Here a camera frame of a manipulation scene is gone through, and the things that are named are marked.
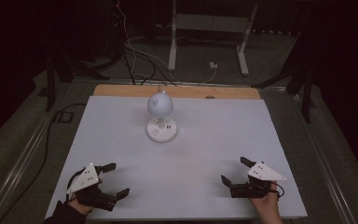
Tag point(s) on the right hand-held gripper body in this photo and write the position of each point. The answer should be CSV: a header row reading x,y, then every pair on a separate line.
x,y
254,186

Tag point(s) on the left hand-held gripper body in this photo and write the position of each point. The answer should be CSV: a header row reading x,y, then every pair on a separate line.
x,y
88,182

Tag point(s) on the white round desk lamp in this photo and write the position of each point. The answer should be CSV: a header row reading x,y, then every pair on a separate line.
x,y
161,124

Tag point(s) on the person's right hand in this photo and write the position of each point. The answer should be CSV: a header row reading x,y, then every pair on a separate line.
x,y
268,207

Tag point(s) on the person's left hand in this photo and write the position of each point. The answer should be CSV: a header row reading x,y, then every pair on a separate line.
x,y
80,206

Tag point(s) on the white table cover sheet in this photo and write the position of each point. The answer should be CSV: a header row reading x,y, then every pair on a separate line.
x,y
180,174

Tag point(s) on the black tripod stand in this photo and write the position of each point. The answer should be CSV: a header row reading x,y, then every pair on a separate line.
x,y
306,90
51,81

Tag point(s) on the white plug adapter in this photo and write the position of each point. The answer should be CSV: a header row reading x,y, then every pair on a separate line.
x,y
213,65

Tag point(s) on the white metal stand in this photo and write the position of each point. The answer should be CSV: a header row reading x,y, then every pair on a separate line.
x,y
209,23

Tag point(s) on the metal floor rail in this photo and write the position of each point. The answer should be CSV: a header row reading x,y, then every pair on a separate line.
x,y
323,161
15,161

